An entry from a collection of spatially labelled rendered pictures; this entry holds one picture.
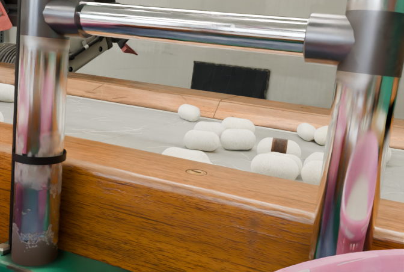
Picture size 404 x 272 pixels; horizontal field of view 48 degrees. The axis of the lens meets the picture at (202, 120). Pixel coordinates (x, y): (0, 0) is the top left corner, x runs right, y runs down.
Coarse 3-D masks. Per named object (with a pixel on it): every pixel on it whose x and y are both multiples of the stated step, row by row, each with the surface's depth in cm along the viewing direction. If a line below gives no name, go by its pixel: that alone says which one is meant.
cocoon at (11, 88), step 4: (0, 84) 55; (4, 84) 55; (0, 88) 55; (4, 88) 55; (8, 88) 55; (12, 88) 55; (0, 92) 55; (4, 92) 54; (8, 92) 55; (12, 92) 55; (0, 96) 55; (4, 96) 55; (8, 96) 55; (12, 96) 55; (0, 100) 56; (4, 100) 55; (8, 100) 55; (12, 100) 55
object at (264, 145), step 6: (264, 138) 39; (270, 138) 39; (258, 144) 39; (264, 144) 38; (270, 144) 38; (288, 144) 38; (294, 144) 38; (258, 150) 39; (264, 150) 38; (270, 150) 38; (288, 150) 38; (294, 150) 38; (300, 150) 38; (300, 156) 38
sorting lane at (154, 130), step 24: (72, 96) 66; (72, 120) 48; (96, 120) 50; (120, 120) 51; (144, 120) 53; (168, 120) 55; (216, 120) 58; (120, 144) 40; (144, 144) 41; (168, 144) 42; (312, 144) 49; (240, 168) 36; (384, 192) 34
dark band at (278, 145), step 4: (272, 140) 38; (276, 140) 38; (280, 140) 38; (284, 140) 38; (272, 144) 38; (276, 144) 38; (280, 144) 38; (284, 144) 38; (272, 148) 38; (276, 148) 38; (280, 148) 38; (284, 148) 38; (280, 152) 38; (284, 152) 38
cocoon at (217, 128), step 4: (196, 124) 46; (200, 124) 45; (204, 124) 45; (208, 124) 45; (212, 124) 45; (216, 124) 45; (220, 124) 46; (196, 128) 45; (200, 128) 45; (204, 128) 45; (208, 128) 45; (212, 128) 45; (216, 128) 45; (220, 128) 45; (224, 128) 46; (216, 132) 45; (220, 132) 45; (220, 136) 45
